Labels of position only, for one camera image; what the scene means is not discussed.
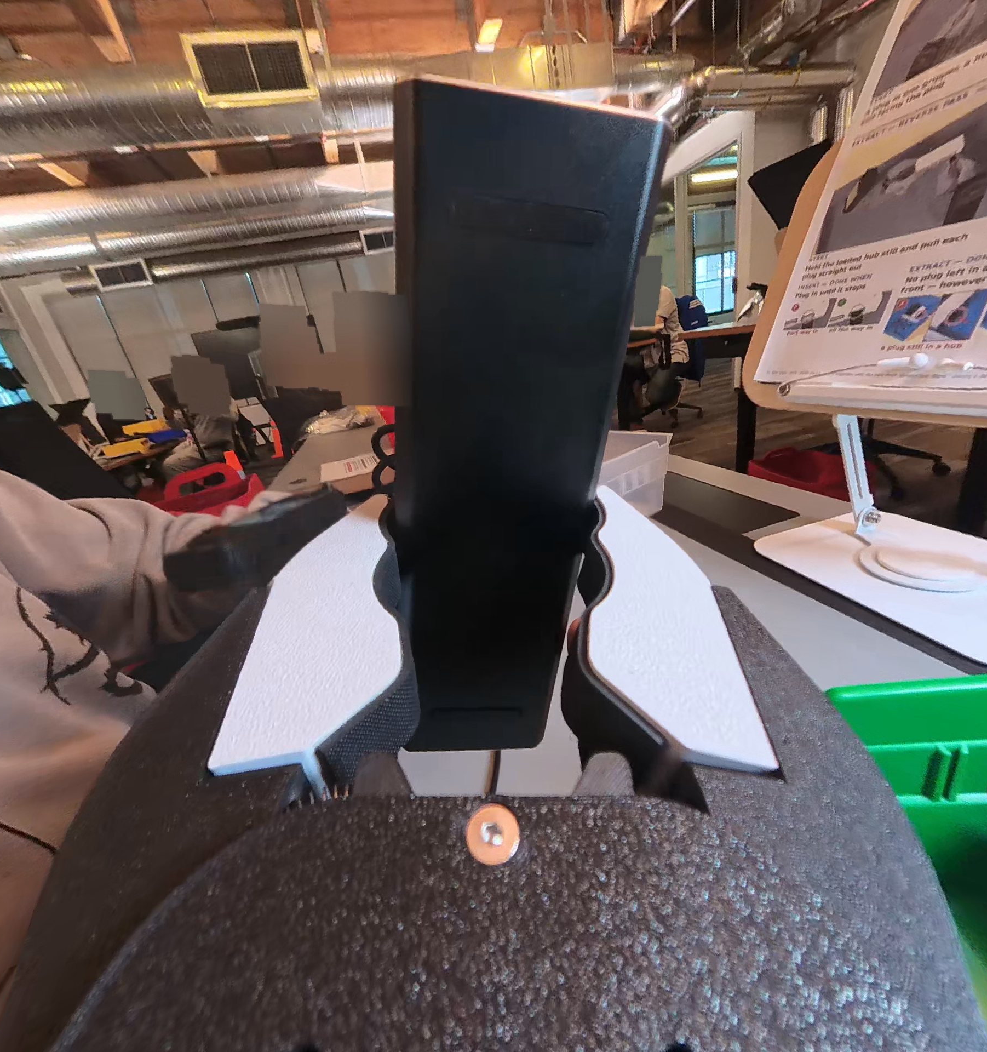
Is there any black usb hub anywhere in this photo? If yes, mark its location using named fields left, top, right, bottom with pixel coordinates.
left=392, top=76, right=672, bottom=753

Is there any window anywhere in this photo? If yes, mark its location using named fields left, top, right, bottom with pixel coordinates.
left=689, top=163, right=743, bottom=317

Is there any person's left forearm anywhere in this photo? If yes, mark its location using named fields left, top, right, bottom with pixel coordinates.
left=0, top=458, right=274, bottom=659

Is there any clear plastic bin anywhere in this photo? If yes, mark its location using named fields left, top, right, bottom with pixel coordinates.
left=596, top=429, right=674, bottom=519

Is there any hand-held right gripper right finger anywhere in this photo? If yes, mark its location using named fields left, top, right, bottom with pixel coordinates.
left=559, top=485, right=784, bottom=813

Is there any silver ventilation duct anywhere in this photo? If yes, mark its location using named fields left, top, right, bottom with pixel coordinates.
left=0, top=61, right=404, bottom=165
left=0, top=164, right=398, bottom=256
left=609, top=45, right=860, bottom=124

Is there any green plastic bin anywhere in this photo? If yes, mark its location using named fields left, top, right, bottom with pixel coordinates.
left=826, top=672, right=987, bottom=1052

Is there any wooden table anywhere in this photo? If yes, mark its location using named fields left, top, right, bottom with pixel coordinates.
left=682, top=321, right=759, bottom=473

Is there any softbox studio light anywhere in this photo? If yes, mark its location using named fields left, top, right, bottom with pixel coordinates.
left=748, top=140, right=841, bottom=233

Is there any blue office chair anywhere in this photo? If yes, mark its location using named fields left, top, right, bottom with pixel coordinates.
left=666, top=294, right=708, bottom=420

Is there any red plastic bin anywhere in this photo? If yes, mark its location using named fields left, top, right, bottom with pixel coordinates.
left=748, top=448, right=876, bottom=504
left=160, top=464, right=265, bottom=516

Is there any printed instruction sheet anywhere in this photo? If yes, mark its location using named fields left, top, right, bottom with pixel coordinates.
left=755, top=0, right=987, bottom=386

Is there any yellow-framed air vent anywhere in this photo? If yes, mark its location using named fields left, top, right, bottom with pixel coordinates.
left=180, top=30, right=322, bottom=110

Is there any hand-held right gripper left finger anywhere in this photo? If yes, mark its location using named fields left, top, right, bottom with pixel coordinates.
left=206, top=493, right=422, bottom=805

